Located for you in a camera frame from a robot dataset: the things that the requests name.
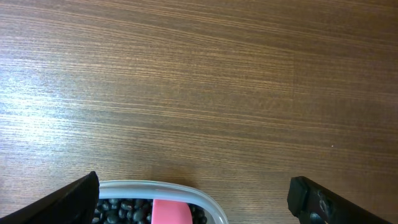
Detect pink scoop blue handle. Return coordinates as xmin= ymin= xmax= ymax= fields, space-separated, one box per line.
xmin=151 ymin=199 xmax=193 ymax=224

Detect clear plastic container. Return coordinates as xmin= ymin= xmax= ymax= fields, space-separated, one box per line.
xmin=99 ymin=180 xmax=229 ymax=224

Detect black beans in container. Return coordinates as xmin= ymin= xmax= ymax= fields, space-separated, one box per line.
xmin=91 ymin=198 xmax=208 ymax=224

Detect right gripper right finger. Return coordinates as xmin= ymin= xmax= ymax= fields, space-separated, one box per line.
xmin=287 ymin=176 xmax=390 ymax=224

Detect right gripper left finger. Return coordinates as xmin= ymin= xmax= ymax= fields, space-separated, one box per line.
xmin=1 ymin=171 xmax=100 ymax=224

